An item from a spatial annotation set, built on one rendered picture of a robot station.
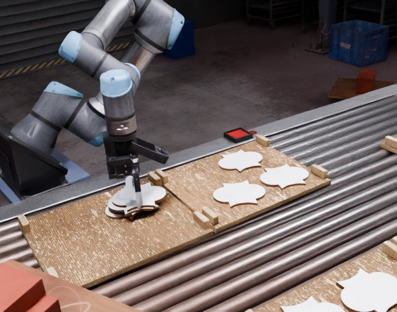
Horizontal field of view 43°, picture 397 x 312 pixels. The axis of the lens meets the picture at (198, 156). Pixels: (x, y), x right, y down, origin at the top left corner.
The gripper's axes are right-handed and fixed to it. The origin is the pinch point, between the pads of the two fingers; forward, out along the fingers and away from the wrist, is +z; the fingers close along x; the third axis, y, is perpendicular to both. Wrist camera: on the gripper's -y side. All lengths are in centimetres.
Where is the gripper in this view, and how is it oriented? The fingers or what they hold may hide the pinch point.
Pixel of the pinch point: (139, 196)
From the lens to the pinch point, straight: 139.1
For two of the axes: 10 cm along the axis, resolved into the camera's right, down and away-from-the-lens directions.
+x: 2.0, 4.4, -8.8
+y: -9.8, 1.4, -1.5
